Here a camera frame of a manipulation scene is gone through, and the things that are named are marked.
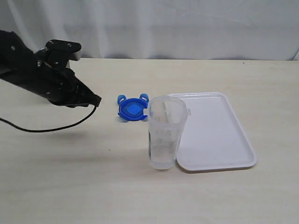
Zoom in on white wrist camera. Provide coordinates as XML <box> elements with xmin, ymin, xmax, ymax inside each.
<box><xmin>69</xmin><ymin>49</ymin><xmax>82</xmax><ymax>61</ymax></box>

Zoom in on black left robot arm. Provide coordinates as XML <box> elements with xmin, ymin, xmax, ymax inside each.
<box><xmin>0</xmin><ymin>30</ymin><xmax>101</xmax><ymax>108</ymax></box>

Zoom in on clear plastic container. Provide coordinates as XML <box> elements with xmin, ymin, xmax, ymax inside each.
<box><xmin>143</xmin><ymin>96</ymin><xmax>191</xmax><ymax>170</ymax></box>

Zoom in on white backdrop curtain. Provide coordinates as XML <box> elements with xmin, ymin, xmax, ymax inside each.
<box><xmin>0</xmin><ymin>0</ymin><xmax>299</xmax><ymax>61</ymax></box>

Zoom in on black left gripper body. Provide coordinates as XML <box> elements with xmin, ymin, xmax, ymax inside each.
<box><xmin>36</xmin><ymin>40</ymin><xmax>89</xmax><ymax>108</ymax></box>

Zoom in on blue container lid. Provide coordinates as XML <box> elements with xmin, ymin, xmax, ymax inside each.
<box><xmin>117</xmin><ymin>93</ymin><xmax>149</xmax><ymax>121</ymax></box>

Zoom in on white plastic tray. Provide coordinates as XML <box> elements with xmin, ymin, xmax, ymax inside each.
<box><xmin>171</xmin><ymin>92</ymin><xmax>257</xmax><ymax>173</ymax></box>

